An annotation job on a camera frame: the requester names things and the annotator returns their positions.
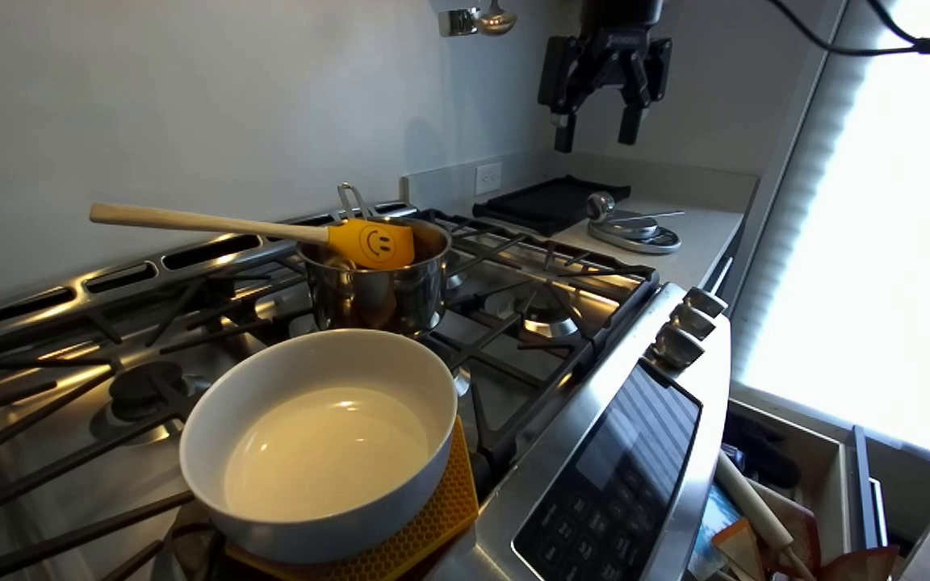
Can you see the silver ladle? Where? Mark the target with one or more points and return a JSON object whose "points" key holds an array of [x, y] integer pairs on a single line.
{"points": [[497, 20]]}

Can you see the black flat tray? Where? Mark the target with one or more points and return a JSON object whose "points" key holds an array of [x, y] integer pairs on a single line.
{"points": [[550, 206]]}

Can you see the stove burner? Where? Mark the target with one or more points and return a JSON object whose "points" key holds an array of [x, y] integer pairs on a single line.
{"points": [[142, 391], [550, 319]]}

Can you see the yellow honeycomb trivet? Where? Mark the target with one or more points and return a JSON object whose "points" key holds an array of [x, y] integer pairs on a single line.
{"points": [[441, 516]]}

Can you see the silver pot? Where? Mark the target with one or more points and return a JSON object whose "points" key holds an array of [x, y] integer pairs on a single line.
{"points": [[384, 298]]}

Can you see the white wall socket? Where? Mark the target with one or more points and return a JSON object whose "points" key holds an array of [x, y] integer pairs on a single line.
{"points": [[488, 178]]}

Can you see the wooden rolling pin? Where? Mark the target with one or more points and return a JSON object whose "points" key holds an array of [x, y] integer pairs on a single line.
{"points": [[756, 508]]}

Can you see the open drawer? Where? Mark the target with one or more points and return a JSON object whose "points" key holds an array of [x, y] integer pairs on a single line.
{"points": [[828, 476]]}

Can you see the black stove grate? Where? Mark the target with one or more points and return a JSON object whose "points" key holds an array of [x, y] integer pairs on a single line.
{"points": [[546, 387], [45, 403]]}

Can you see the window with white blind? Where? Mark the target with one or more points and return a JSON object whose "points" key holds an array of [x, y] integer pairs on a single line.
{"points": [[877, 242]]}

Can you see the silver round-headed utensil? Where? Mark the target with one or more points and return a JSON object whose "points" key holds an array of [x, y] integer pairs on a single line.
{"points": [[600, 205]]}

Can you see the stainless steel stove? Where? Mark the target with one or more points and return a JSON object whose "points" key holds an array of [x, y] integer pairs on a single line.
{"points": [[586, 436]]}

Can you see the white frying pan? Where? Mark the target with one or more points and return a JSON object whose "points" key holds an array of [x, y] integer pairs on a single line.
{"points": [[320, 452]]}

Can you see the stove knob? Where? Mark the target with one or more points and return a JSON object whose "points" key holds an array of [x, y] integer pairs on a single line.
{"points": [[705, 301], [676, 347], [693, 320]]}

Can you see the silver spoon rest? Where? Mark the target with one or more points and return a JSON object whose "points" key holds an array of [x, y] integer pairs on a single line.
{"points": [[634, 240]]}

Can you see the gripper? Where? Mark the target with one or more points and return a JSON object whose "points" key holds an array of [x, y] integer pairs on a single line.
{"points": [[621, 20]]}

